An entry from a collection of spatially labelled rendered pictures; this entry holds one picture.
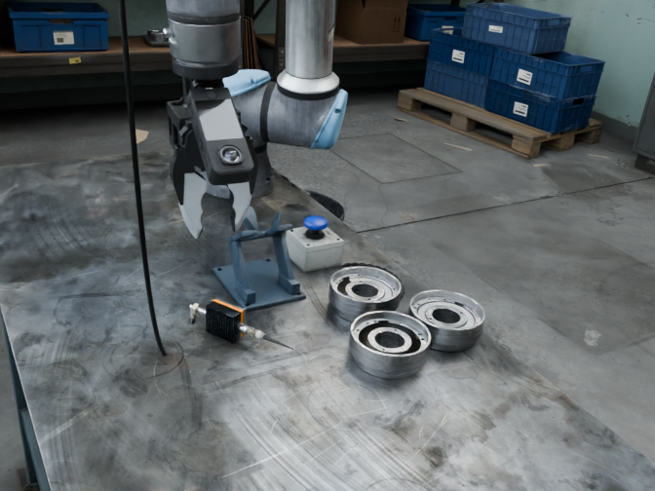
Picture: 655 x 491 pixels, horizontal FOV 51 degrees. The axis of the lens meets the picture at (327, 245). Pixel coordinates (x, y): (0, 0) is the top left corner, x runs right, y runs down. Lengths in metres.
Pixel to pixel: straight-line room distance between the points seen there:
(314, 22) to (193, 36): 0.51
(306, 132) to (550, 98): 3.36
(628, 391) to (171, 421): 1.86
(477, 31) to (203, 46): 4.21
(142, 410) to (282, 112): 0.66
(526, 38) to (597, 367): 2.64
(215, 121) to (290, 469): 0.37
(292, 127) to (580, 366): 1.52
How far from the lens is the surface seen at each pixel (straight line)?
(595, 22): 5.47
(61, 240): 1.21
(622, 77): 5.31
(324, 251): 1.10
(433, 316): 0.99
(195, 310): 0.95
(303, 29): 1.22
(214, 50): 0.74
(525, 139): 4.44
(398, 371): 0.87
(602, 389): 2.42
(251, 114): 1.30
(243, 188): 0.81
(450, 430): 0.83
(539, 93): 4.58
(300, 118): 1.27
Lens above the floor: 1.33
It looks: 27 degrees down
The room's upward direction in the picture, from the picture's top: 5 degrees clockwise
